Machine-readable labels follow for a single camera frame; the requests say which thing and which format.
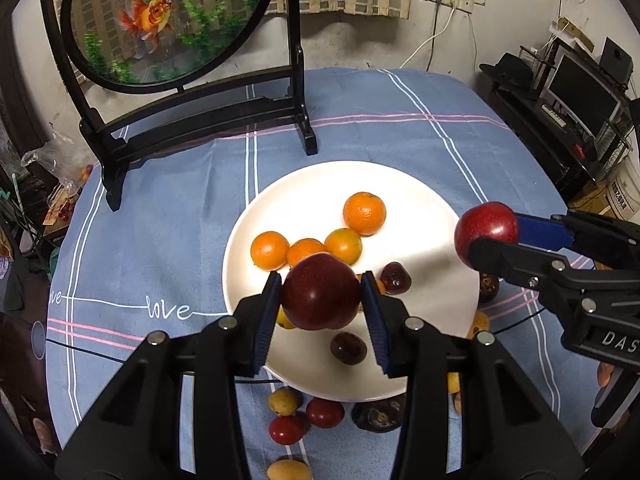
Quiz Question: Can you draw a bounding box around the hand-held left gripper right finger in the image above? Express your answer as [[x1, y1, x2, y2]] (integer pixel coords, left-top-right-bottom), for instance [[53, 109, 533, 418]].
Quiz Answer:
[[361, 271, 586, 480]]

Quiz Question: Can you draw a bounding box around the round goldfish screen black stand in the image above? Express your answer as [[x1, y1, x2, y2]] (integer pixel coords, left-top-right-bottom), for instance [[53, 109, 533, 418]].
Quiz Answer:
[[39, 0, 319, 212]]

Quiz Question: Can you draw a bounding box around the small red plum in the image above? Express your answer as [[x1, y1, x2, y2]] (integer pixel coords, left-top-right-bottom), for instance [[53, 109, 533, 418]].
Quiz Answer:
[[305, 396, 346, 429], [268, 414, 308, 446]]

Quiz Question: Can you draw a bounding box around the black media stand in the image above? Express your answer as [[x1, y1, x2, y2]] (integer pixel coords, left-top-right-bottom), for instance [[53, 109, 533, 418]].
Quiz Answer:
[[487, 80, 631, 201]]

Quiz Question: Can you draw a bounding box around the red apple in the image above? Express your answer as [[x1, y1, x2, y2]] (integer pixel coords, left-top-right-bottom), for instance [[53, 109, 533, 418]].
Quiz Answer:
[[454, 201, 521, 268]]

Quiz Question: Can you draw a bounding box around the black speaker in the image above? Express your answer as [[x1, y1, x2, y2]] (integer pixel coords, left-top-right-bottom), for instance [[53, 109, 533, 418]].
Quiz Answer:
[[600, 36, 636, 83]]

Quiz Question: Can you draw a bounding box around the computer monitor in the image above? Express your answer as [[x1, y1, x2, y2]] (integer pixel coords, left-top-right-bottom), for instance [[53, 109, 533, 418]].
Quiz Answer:
[[545, 54, 623, 136]]

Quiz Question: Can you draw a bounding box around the white plate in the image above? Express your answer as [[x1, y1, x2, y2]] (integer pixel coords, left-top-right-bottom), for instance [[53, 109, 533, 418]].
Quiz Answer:
[[221, 160, 482, 402]]

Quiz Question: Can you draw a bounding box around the paper cup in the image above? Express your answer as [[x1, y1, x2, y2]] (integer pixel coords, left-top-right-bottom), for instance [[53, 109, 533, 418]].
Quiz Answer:
[[30, 320, 48, 360]]

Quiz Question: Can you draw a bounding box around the large dark red plum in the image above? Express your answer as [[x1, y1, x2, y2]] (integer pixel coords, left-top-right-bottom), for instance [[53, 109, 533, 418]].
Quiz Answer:
[[281, 253, 362, 332]]

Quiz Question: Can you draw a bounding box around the dark purple plum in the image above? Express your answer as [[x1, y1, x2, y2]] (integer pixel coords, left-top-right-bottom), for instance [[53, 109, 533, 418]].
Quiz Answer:
[[378, 261, 413, 295], [329, 331, 367, 365]]

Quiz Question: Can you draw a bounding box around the yellow-brown plum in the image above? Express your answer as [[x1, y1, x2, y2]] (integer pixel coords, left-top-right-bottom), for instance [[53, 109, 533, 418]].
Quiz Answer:
[[467, 310, 491, 339]]

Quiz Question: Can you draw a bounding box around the yellow-orange mandarin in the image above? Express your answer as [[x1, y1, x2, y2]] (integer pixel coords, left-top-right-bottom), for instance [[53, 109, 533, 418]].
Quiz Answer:
[[324, 227, 363, 266]]

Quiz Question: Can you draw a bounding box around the remote control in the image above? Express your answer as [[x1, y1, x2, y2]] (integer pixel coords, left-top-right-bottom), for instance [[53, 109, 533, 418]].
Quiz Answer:
[[540, 104, 568, 128]]

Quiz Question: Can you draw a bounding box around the small wooden side table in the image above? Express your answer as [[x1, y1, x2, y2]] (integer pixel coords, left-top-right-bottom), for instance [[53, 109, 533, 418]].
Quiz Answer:
[[42, 180, 86, 231]]

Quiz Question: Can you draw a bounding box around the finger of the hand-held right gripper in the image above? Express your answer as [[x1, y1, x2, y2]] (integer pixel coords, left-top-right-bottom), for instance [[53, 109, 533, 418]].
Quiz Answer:
[[467, 237, 601, 306], [514, 211, 640, 271]]

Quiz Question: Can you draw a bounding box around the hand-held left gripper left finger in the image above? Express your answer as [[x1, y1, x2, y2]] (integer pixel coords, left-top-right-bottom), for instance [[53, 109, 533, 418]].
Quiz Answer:
[[55, 271, 283, 480]]

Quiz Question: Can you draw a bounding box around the white plastic bucket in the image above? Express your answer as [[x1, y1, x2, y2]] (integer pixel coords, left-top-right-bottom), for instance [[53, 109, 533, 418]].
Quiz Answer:
[[607, 160, 640, 221]]

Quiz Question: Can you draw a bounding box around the large yellow plum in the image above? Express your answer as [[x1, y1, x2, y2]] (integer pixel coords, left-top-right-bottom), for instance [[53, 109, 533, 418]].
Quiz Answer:
[[266, 459, 313, 480]]

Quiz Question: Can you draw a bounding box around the blue checked tablecloth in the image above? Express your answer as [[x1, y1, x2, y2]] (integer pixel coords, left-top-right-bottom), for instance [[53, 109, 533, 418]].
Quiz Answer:
[[45, 66, 601, 480]]

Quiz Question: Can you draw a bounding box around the black hat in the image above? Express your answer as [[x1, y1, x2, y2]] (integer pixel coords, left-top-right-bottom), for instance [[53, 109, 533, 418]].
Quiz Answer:
[[479, 52, 538, 91]]

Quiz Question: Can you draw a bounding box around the large orange mandarin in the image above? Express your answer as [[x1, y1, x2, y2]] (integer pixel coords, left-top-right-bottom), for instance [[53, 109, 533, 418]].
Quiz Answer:
[[342, 191, 387, 237]]

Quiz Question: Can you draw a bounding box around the white power cable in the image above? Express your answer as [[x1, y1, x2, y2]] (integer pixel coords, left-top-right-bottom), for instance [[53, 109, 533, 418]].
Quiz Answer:
[[397, 5, 457, 71]]

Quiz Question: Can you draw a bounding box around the clear plastic bag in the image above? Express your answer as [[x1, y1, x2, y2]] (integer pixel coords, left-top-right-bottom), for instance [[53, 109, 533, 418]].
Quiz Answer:
[[20, 132, 96, 196]]

